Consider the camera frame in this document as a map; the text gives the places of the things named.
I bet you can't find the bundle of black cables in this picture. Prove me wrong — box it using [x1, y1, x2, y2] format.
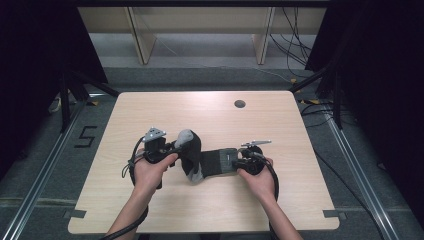
[269, 6, 314, 80]

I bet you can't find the black curtain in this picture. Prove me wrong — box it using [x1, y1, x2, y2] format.
[0, 0, 108, 178]
[304, 0, 424, 231]

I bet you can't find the person's right hand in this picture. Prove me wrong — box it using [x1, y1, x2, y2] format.
[236, 158, 278, 203]

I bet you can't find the black metal stand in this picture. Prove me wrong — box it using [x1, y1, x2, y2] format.
[288, 65, 345, 130]
[57, 70, 120, 134]

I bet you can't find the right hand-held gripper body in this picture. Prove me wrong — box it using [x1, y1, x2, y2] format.
[237, 139, 273, 177]

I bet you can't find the black tape strip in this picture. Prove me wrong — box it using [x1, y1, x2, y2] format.
[62, 209, 88, 220]
[322, 209, 348, 220]

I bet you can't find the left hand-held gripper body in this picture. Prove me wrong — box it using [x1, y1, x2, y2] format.
[142, 126, 175, 165]

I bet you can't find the aluminium floor rail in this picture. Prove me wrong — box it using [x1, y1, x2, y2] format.
[323, 108, 403, 240]
[0, 99, 88, 240]

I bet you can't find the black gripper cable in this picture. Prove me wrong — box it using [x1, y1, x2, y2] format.
[252, 151, 281, 240]
[99, 135, 150, 240]

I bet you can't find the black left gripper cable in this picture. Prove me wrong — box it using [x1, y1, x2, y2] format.
[99, 135, 150, 240]

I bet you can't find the black floor cable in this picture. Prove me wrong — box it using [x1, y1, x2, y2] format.
[300, 99, 388, 240]

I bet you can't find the person's left hand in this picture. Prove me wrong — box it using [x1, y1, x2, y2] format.
[132, 149, 180, 198]

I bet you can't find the black and grey sock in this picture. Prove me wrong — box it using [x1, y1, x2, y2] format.
[174, 128, 240, 184]
[179, 131, 238, 178]

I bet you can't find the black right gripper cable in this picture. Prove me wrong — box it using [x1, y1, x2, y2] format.
[252, 151, 281, 240]

